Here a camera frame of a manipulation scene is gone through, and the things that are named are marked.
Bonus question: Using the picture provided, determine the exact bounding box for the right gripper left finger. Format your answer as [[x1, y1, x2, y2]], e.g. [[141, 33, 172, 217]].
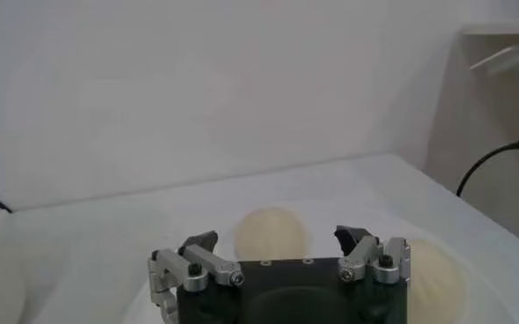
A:
[[147, 231, 246, 324]]

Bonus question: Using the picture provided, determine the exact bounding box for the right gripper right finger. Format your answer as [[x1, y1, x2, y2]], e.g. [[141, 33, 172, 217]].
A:
[[333, 225, 412, 285]]

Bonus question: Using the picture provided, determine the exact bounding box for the white steamed baozi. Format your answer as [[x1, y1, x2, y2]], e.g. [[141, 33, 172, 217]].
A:
[[406, 239, 468, 324], [234, 206, 309, 261]]

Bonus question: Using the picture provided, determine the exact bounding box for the round white plate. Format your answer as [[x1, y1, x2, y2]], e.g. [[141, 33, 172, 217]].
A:
[[33, 195, 519, 324]]

